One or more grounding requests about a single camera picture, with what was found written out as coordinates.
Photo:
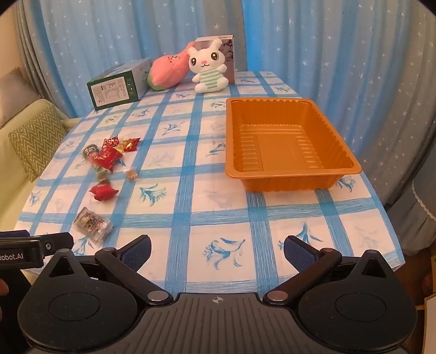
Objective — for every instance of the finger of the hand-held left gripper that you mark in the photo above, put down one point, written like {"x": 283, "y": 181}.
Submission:
{"x": 56, "y": 242}

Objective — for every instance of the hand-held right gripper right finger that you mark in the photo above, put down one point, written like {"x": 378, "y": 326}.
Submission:
{"x": 299, "y": 252}

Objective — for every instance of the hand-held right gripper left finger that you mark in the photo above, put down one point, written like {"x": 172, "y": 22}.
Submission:
{"x": 136, "y": 252}

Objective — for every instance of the clear dark snack packet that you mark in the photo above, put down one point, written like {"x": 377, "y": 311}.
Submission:
{"x": 92, "y": 224}

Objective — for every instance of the red pillow candy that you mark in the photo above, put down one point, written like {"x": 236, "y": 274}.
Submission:
{"x": 102, "y": 191}

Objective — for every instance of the small clear candy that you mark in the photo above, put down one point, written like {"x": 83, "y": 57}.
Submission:
{"x": 131, "y": 174}

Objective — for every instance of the small green snack packet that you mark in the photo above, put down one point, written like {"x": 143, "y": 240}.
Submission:
{"x": 101, "y": 176}

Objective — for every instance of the dark-topped nut packet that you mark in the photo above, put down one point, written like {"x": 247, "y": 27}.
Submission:
{"x": 90, "y": 152}

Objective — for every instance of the red white-label snack packet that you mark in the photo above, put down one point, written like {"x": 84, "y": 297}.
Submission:
{"x": 109, "y": 158}

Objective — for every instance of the orange plastic tray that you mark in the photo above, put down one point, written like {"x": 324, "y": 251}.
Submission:
{"x": 289, "y": 149}

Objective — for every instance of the red yellow candy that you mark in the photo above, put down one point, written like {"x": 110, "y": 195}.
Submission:
{"x": 132, "y": 144}

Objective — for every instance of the small red candy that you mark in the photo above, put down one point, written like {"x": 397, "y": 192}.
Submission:
{"x": 111, "y": 140}

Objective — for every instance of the person's left hand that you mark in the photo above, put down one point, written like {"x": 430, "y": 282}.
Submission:
{"x": 2, "y": 287}

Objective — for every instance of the light green sofa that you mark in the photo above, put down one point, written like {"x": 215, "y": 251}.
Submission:
{"x": 10, "y": 177}

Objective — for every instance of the blue checked tablecloth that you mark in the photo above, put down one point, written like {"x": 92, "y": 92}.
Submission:
{"x": 211, "y": 211}

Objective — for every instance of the green zigzag cushion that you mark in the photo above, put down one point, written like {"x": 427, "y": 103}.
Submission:
{"x": 37, "y": 136}

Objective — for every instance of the grey lace-trimmed cloth cover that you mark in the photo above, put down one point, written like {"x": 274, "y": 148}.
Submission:
{"x": 424, "y": 194}

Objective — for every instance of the grey pillow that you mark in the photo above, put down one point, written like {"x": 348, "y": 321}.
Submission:
{"x": 13, "y": 95}

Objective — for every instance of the green cardboard box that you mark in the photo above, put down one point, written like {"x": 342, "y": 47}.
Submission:
{"x": 112, "y": 90}

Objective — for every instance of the pink peach plush toy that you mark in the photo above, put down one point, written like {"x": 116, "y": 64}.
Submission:
{"x": 167, "y": 71}

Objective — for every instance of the white bunny plush toy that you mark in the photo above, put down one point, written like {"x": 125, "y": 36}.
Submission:
{"x": 207, "y": 61}

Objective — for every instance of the blue starry curtain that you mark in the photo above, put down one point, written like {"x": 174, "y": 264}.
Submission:
{"x": 306, "y": 44}

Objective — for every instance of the white brown floral box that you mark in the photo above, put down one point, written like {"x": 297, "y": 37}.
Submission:
{"x": 229, "y": 51}

